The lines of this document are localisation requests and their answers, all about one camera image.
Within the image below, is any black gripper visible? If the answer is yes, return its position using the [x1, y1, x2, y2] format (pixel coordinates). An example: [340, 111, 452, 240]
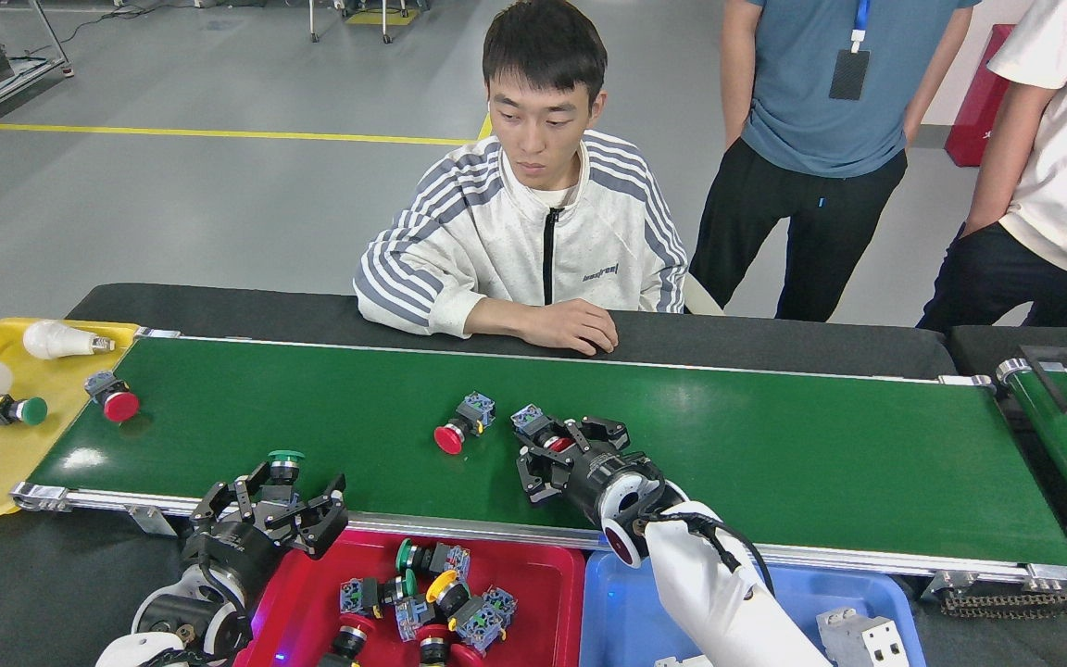
[515, 415, 666, 526]
[182, 461, 350, 596]

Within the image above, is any yellow push button switch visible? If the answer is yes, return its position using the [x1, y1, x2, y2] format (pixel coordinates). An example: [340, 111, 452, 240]
[424, 569, 518, 654]

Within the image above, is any red plastic tray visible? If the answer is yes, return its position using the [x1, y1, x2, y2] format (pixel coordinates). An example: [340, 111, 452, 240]
[235, 528, 587, 667]

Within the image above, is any blue plastic tray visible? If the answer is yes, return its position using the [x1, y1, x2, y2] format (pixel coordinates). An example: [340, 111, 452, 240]
[578, 551, 928, 667]

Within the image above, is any long green conveyor belt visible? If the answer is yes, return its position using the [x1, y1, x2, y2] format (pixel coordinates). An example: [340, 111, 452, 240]
[10, 326, 1067, 594]

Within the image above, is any seated person's right hand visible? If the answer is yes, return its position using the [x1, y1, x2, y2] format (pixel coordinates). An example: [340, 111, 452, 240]
[533, 298, 620, 357]

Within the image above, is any seated person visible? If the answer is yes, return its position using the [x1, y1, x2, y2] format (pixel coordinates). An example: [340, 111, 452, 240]
[353, 0, 690, 358]

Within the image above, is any standing person with black badge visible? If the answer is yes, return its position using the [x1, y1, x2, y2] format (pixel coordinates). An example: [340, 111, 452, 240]
[689, 0, 979, 323]

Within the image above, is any black badge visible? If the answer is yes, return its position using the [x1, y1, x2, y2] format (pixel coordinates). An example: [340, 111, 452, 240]
[828, 49, 871, 101]

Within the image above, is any silver metal rack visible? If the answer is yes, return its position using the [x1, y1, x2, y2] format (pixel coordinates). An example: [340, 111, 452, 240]
[0, 0, 73, 138]

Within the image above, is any red cabinet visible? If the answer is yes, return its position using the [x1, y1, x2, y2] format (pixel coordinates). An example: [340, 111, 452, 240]
[944, 23, 1016, 168]

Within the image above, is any black drive chain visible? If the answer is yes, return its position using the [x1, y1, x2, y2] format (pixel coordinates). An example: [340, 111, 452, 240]
[939, 585, 1067, 620]

